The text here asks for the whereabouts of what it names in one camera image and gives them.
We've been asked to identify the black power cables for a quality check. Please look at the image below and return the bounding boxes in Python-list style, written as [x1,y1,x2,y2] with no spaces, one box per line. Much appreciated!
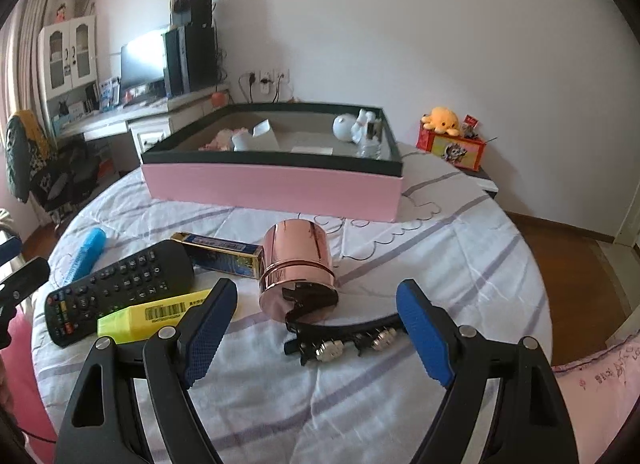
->
[240,72,281,104]

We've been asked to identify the white round device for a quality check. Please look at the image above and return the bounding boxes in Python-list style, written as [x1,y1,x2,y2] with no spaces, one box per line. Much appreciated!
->
[332,113,357,142]

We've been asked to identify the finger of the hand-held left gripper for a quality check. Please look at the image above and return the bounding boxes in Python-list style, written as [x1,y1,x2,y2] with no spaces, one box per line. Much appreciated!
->
[0,257,51,305]
[0,237,23,266]

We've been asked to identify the white hutch cabinet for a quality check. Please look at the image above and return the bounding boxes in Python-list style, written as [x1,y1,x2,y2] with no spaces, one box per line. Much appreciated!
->
[37,14,98,105]

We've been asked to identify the white desk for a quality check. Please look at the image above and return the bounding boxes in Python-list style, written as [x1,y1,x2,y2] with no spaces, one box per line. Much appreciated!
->
[55,87,231,165]

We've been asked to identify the pink block figure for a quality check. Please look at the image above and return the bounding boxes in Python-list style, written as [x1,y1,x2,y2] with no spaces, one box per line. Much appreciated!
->
[198,129,251,152]

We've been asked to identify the small glass bottle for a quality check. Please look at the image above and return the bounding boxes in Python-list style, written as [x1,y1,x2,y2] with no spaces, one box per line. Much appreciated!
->
[359,121,385,159]

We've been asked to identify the white striped quilt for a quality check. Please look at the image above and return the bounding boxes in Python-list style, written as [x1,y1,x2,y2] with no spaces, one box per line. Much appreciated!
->
[31,141,553,464]

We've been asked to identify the pink bedsheet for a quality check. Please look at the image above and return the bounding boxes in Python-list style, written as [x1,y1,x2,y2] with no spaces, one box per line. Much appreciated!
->
[0,317,640,464]

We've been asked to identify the black computer monitor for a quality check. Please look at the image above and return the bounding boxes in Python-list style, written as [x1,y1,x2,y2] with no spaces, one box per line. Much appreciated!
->
[120,30,167,92]

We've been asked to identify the red printed box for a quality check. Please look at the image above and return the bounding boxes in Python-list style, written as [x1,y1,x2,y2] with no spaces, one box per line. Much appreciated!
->
[416,124,487,171]

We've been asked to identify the rose gold jar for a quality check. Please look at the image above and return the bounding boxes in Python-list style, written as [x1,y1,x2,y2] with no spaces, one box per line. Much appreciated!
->
[258,219,341,325]

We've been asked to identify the blue white carton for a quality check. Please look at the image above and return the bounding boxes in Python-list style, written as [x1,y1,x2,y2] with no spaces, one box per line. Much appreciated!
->
[97,78,121,110]

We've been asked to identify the black hair clip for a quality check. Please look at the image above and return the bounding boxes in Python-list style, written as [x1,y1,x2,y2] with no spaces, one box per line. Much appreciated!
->
[283,311,405,367]

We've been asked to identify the black remote control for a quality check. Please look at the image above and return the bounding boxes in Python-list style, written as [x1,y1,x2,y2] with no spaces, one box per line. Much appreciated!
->
[45,240,195,349]

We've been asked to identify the white grey toy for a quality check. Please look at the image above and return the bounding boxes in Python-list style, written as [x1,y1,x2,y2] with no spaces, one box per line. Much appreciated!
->
[231,119,280,152]

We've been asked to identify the beige curtain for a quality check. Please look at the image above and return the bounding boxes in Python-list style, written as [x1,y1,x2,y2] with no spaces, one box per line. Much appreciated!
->
[0,0,66,120]

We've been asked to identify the black box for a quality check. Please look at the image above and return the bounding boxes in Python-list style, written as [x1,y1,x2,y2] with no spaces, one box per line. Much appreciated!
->
[170,0,213,28]

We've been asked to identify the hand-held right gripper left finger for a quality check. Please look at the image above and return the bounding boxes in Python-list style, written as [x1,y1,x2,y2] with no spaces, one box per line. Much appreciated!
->
[54,278,238,464]

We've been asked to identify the black office chair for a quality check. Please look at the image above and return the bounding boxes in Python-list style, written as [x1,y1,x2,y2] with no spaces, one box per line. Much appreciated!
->
[30,139,118,225]

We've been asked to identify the orange octopus plush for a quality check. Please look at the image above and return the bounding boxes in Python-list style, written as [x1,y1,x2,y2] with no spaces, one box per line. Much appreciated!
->
[421,107,461,135]

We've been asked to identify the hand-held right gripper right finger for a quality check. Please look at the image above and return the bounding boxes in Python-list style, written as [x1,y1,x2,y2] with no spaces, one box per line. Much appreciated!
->
[396,279,581,464]

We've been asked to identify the small white figure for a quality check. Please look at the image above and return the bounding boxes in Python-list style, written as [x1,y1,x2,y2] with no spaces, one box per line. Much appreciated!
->
[352,109,376,144]

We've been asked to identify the white wall socket row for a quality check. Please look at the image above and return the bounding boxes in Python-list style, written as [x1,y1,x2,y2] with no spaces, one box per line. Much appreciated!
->
[240,67,292,95]

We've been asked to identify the black computer tower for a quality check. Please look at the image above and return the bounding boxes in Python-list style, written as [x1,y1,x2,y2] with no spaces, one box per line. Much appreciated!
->
[162,22,219,95]

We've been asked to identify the pink storage box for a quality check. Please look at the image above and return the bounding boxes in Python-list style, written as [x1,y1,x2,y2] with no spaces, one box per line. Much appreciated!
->
[140,102,405,222]

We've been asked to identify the yellow highlighter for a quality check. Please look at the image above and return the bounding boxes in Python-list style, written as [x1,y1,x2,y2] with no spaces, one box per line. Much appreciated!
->
[96,289,213,345]

